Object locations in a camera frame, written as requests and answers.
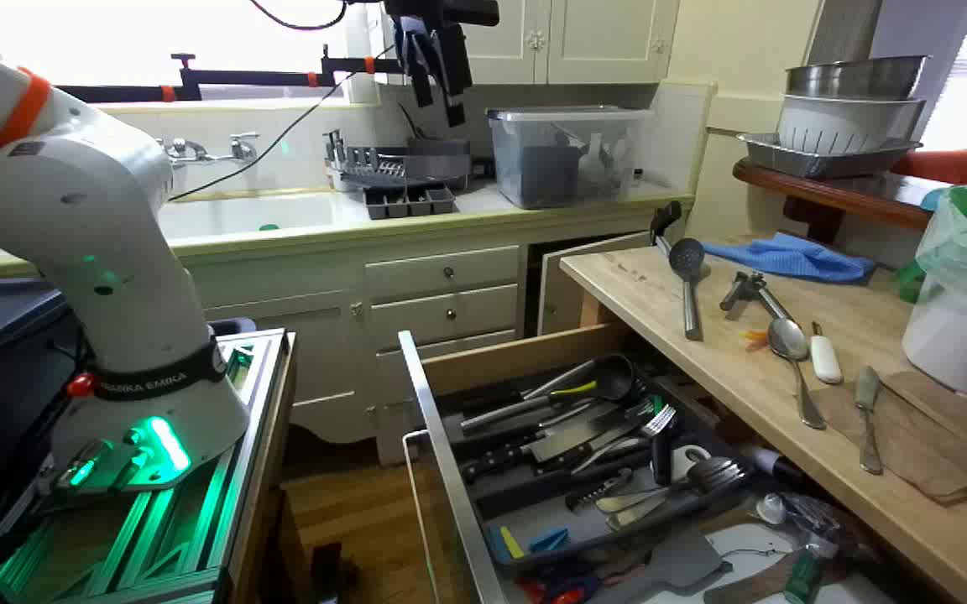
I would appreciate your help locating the brown wooden cutting board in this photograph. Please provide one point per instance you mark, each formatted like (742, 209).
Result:
(931, 446)

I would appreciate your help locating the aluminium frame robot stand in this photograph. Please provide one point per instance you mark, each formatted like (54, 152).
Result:
(169, 539)

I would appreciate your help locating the white kitchen cabinet drawers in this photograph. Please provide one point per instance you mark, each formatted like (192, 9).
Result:
(439, 272)

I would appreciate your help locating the white cup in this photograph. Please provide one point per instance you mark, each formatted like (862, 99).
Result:
(365, 87)

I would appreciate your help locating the white kitchen sink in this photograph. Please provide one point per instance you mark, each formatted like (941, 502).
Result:
(250, 216)

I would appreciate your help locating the silver metal kitchen tool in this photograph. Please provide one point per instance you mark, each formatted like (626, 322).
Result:
(753, 292)

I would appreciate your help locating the white plastic bucket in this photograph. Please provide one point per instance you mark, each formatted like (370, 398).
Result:
(954, 322)

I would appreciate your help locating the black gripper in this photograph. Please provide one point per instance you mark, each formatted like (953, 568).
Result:
(421, 15)

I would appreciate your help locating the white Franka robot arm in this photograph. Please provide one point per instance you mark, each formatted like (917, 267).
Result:
(82, 213)

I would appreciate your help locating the metal baking tray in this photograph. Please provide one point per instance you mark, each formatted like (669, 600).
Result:
(832, 163)

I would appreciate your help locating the silver butter knife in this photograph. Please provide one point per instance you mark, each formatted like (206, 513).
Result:
(868, 390)

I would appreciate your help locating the blue clip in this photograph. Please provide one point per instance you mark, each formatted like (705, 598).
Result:
(549, 541)

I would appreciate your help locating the white colander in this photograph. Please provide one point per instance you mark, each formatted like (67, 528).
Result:
(847, 122)

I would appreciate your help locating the chrome faucet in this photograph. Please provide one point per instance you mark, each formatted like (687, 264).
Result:
(244, 146)

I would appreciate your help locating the large kitchen knife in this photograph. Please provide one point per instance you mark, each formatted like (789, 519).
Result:
(569, 436)

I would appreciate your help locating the black cutlery organiser tray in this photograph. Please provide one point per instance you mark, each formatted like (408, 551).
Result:
(527, 506)

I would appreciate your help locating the silver mesh strainer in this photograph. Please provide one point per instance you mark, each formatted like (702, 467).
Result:
(719, 475)

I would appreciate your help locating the grey spatula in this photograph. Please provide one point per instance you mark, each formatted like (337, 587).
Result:
(681, 564)

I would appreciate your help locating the clear plastic storage bin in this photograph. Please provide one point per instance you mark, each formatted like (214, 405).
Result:
(563, 155)

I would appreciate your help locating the white plastic board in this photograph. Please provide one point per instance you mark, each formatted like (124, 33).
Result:
(681, 136)

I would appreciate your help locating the open wooden drawer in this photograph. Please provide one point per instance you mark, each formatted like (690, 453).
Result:
(506, 361)

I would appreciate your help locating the red object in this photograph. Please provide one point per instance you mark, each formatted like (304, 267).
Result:
(941, 165)

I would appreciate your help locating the black clamp bar orange bands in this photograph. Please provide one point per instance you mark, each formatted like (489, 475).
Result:
(250, 79)

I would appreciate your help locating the small green container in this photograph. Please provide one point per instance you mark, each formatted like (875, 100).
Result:
(908, 283)

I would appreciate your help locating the steel mixing bowl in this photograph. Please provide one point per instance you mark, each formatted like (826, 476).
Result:
(854, 76)

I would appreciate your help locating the dark wooden side table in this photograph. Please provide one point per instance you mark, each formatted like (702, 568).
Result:
(841, 191)

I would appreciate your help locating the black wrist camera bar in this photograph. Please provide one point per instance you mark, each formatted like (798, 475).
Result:
(473, 12)

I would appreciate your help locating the black dish rack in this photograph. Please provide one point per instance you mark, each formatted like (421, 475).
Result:
(419, 163)

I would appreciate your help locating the cream upper cabinet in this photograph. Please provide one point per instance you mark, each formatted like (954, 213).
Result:
(596, 39)

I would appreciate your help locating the small black object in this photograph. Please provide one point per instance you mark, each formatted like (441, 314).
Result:
(666, 218)

